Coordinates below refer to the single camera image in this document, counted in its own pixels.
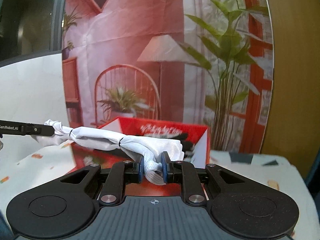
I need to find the cartoon printed tablecloth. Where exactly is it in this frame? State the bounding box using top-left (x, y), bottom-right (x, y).
top-left (1, 135), bottom-right (319, 239)

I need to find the red strawberry cardboard box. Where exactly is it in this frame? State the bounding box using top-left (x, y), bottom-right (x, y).
top-left (67, 116), bottom-right (209, 196)

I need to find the printed room scene backdrop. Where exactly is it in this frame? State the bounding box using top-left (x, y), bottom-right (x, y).
top-left (62, 0), bottom-right (274, 153)

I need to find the white cloth bundle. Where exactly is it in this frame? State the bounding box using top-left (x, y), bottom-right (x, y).
top-left (32, 119), bottom-right (184, 185)

